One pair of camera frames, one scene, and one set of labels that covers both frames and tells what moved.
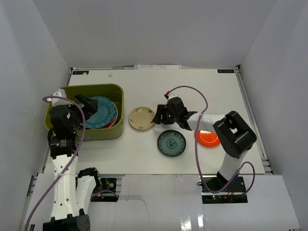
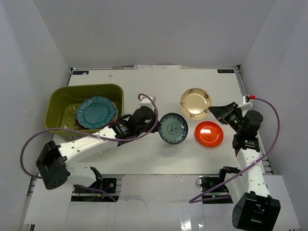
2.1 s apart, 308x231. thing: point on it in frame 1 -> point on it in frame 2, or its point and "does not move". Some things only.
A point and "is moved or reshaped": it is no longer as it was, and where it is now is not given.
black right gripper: x=161 y=109 -> x=219 y=111
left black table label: x=80 y=72 does not move
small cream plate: x=141 y=118 is moved or reshaped
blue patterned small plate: x=171 y=143 is moved or reshaped
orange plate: x=208 y=138 does not move
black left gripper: x=78 y=109 -> x=152 y=121
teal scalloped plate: x=106 y=113 does not move
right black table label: x=225 y=71 does not move
